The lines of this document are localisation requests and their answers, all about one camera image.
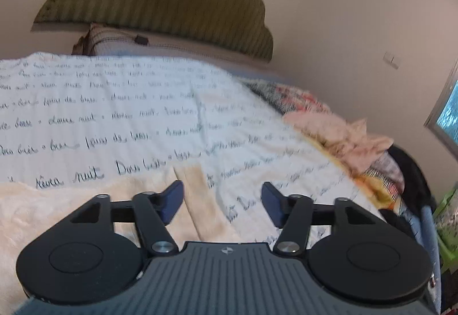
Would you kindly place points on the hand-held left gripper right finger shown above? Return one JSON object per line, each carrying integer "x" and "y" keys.
{"x": 272, "y": 202}

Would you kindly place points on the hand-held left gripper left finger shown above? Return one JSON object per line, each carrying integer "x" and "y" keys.
{"x": 172, "y": 201}

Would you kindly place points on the pink crumpled cloth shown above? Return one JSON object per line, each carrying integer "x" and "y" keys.
{"x": 332, "y": 132}

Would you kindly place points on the floral patterned quilt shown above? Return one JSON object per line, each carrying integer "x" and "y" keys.
{"x": 297, "y": 97}

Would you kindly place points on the colourful striped cloth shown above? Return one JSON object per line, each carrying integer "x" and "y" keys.
{"x": 383, "y": 175}

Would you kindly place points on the white script-printed bed sheet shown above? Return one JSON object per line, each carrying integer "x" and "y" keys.
{"x": 107, "y": 104}

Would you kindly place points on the black cloth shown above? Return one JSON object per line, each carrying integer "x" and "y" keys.
{"x": 415, "y": 175}

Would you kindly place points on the blue cloth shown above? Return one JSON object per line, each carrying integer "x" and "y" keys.
{"x": 427, "y": 229}

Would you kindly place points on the checked pillow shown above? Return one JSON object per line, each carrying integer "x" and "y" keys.
{"x": 103, "y": 41}

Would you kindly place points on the green upholstered headboard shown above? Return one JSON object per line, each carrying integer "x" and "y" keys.
{"x": 161, "y": 4}

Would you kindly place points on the white wall switch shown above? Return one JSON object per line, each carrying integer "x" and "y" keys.
{"x": 391, "y": 60}

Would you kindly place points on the side wall window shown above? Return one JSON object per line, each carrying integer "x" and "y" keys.
{"x": 449, "y": 111}

